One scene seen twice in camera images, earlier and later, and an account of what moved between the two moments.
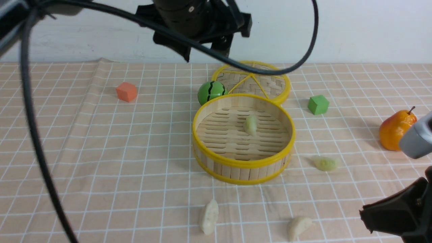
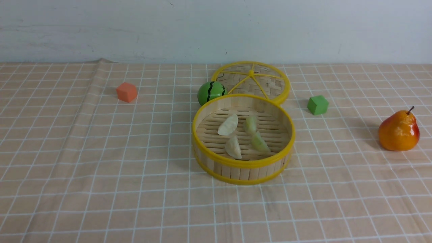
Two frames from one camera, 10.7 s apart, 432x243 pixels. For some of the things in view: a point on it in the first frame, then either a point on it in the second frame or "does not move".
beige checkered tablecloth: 116,138 does not move
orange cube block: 127,91 does not move
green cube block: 318,104 does not move
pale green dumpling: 250,125 does not move
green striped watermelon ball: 209,90 does not move
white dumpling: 209,217 to 228,125
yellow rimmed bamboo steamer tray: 223,152 does not move
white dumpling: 300,226 to 232,147
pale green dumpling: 325,164 to 259,145
